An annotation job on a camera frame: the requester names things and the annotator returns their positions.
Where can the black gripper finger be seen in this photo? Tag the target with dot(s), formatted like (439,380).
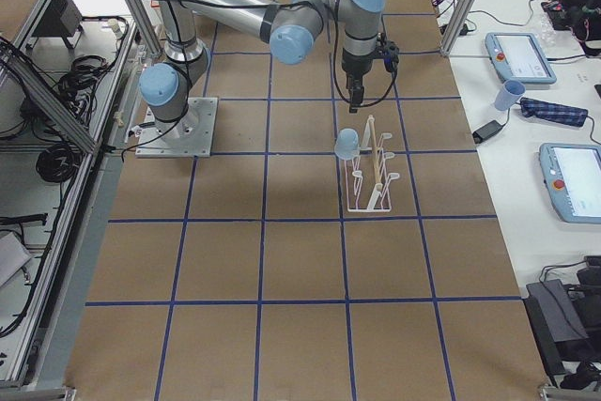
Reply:
(355,105)
(351,86)

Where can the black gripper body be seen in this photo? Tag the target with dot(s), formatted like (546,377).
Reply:
(353,67)

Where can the light blue ribbed cup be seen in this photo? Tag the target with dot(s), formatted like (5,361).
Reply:
(347,145)

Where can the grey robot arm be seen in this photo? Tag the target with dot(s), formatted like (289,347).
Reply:
(289,29)

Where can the blue cup on side table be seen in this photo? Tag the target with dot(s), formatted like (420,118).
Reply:
(509,94)

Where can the black power adapter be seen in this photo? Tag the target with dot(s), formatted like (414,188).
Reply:
(487,131)

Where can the upper teach pendant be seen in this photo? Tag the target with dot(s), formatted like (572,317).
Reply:
(519,56)

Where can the teach pendant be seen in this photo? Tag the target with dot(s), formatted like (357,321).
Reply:
(572,177)
(519,56)

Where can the lower teach pendant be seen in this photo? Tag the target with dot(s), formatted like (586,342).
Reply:
(572,177)

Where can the black laptop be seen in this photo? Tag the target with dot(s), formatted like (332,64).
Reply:
(557,328)

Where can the white wire cup rack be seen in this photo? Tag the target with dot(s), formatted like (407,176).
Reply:
(367,178)

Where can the aluminium frame post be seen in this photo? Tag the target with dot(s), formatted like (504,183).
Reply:
(462,2)

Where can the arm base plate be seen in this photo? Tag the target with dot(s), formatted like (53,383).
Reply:
(191,137)

